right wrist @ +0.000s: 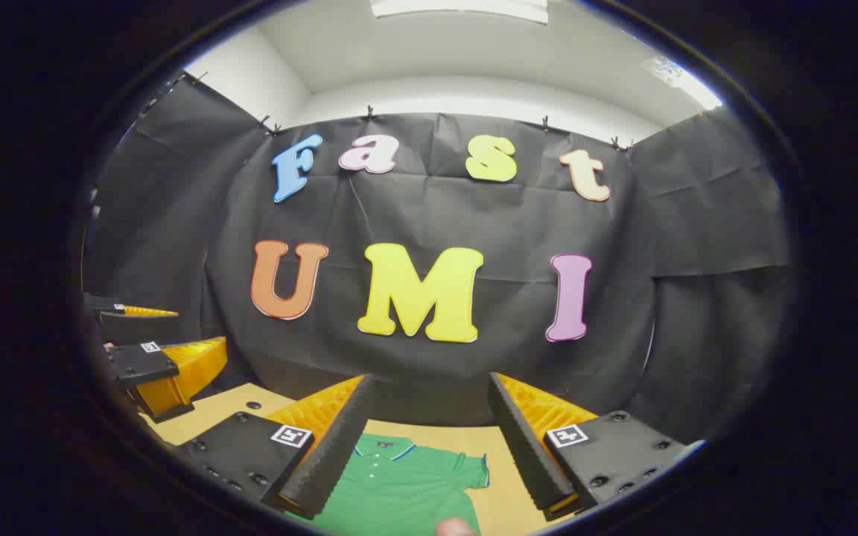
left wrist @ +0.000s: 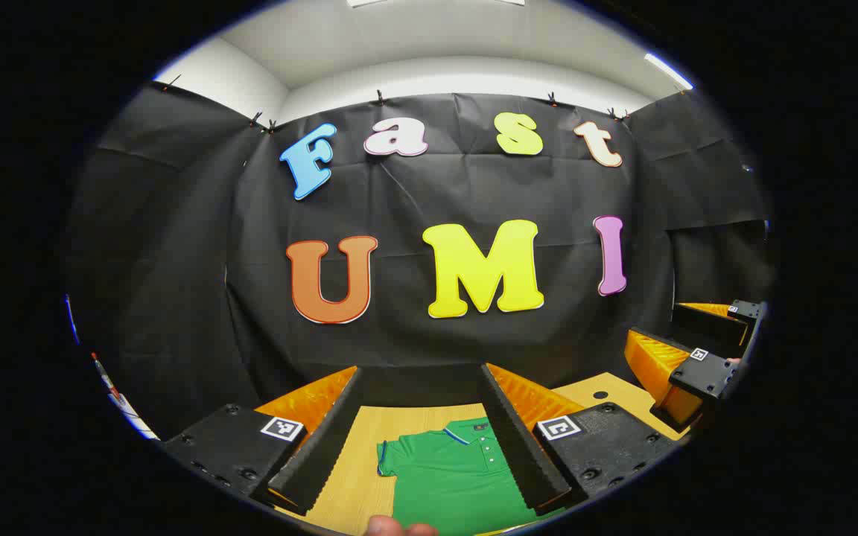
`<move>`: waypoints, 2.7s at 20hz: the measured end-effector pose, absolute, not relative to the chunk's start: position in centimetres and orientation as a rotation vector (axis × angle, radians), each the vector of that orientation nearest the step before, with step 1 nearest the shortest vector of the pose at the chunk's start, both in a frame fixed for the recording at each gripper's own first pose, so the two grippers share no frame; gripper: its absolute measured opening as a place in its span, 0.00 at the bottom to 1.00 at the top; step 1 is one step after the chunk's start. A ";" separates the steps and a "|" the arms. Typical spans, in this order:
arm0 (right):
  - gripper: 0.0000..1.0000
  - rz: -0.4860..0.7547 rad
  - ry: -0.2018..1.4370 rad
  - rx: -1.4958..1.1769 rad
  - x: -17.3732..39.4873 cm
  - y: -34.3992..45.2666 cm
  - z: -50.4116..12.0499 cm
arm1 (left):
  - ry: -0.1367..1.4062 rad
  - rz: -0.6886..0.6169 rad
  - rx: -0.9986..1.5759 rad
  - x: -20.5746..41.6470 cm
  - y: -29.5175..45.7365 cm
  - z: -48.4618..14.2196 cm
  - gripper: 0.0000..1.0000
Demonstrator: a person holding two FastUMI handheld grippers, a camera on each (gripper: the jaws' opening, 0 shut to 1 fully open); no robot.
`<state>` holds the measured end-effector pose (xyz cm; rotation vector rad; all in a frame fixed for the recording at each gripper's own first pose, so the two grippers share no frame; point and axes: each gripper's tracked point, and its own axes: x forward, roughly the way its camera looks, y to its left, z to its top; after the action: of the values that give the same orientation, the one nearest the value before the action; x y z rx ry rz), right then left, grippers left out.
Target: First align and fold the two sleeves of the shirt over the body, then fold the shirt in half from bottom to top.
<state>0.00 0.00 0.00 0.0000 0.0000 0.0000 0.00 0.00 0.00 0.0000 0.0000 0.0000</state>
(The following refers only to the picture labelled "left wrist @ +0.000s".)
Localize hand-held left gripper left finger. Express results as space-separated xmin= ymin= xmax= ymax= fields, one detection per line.
xmin=163 ymin=365 xmax=365 ymax=516

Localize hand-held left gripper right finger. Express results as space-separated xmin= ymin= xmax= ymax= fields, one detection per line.
xmin=476 ymin=363 xmax=681 ymax=517

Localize green polo T-shirt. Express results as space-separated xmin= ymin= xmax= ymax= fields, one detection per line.
xmin=376 ymin=418 xmax=565 ymax=536

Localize black backdrop cloth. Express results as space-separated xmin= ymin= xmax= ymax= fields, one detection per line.
xmin=64 ymin=80 xmax=776 ymax=440

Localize row of black cloth clips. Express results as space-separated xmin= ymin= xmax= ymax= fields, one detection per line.
xmin=161 ymin=73 xmax=632 ymax=136

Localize white ceiling light panel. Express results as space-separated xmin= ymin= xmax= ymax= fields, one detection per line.
xmin=346 ymin=0 xmax=527 ymax=8

